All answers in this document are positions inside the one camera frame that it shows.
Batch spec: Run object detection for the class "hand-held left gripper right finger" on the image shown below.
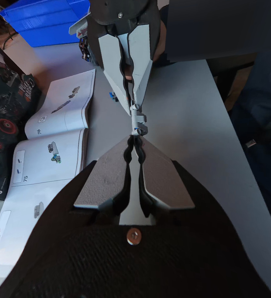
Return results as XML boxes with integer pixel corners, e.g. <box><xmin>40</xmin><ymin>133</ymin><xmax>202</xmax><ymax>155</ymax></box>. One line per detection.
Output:
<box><xmin>134</xmin><ymin>136</ymin><xmax>196</xmax><ymax>218</ymax></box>

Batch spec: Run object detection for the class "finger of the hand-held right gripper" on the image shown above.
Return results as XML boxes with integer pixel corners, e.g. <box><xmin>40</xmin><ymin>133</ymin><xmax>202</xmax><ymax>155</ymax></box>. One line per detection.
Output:
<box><xmin>127</xmin><ymin>24</ymin><xmax>154</xmax><ymax>110</ymax></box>
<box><xmin>98</xmin><ymin>34</ymin><xmax>133</xmax><ymax>117</ymax></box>

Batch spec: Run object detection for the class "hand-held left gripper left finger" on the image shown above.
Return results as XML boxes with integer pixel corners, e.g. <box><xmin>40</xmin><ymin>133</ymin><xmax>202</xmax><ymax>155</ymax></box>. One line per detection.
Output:
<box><xmin>74</xmin><ymin>135</ymin><xmax>134</xmax><ymax>216</ymax></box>

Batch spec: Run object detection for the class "grey lego beam assembly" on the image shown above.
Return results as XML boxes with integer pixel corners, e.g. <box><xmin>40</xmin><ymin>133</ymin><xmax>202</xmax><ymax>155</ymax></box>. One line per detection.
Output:
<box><xmin>130</xmin><ymin>104</ymin><xmax>148</xmax><ymax>136</ymax></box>

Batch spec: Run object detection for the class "partly built lego truck model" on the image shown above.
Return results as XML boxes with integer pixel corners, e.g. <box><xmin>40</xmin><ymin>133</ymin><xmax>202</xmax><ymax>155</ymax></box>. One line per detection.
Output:
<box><xmin>69</xmin><ymin>9</ymin><xmax>99</xmax><ymax>64</ymax></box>

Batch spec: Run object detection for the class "lego instruction booklet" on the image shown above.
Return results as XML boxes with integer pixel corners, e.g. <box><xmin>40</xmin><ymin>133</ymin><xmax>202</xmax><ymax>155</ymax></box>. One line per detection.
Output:
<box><xmin>0</xmin><ymin>69</ymin><xmax>96</xmax><ymax>277</ymax></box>

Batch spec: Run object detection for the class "dark lego set box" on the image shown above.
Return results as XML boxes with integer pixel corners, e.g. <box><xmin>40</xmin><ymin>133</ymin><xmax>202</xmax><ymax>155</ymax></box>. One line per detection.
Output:
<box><xmin>0</xmin><ymin>37</ymin><xmax>43</xmax><ymax>201</ymax></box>

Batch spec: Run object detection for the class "person's right hand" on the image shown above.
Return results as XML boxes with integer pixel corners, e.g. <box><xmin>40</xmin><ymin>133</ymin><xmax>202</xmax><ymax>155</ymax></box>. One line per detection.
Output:
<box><xmin>153</xmin><ymin>21</ymin><xmax>168</xmax><ymax>62</ymax></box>

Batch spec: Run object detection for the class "blue plastic bin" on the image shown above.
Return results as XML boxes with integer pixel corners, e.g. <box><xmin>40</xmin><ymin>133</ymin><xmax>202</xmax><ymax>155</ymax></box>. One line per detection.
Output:
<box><xmin>0</xmin><ymin>0</ymin><xmax>90</xmax><ymax>48</ymax></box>

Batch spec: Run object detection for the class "person's dark-clothed body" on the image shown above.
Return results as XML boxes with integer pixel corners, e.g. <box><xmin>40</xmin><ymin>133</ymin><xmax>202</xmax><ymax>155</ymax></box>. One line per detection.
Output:
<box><xmin>229</xmin><ymin>47</ymin><xmax>271</xmax><ymax>210</ymax></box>

